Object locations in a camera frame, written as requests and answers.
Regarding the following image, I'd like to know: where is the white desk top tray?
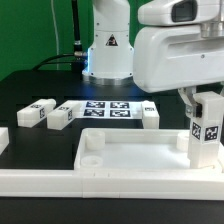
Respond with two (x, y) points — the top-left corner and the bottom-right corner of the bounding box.
(73, 127), (224, 172)

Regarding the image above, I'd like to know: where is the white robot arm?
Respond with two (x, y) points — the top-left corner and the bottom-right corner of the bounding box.
(83, 0), (224, 93)

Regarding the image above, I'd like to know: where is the fiducial marker sheet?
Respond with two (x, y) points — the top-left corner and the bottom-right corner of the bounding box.
(76, 100), (142, 119)

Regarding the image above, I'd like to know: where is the white front fence bar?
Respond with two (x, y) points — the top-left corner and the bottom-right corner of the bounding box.
(0, 170), (224, 200)

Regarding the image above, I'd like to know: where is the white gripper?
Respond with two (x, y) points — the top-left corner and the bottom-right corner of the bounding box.
(133, 0), (224, 118)

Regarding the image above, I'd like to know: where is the white left fence bar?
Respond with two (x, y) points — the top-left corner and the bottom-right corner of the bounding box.
(0, 127), (9, 155)

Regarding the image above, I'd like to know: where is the white fence bar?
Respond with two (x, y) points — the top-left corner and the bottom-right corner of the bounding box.
(0, 127), (9, 155)
(0, 170), (224, 200)

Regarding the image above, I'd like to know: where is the black cable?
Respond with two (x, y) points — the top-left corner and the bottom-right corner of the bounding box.
(32, 0), (84, 72)

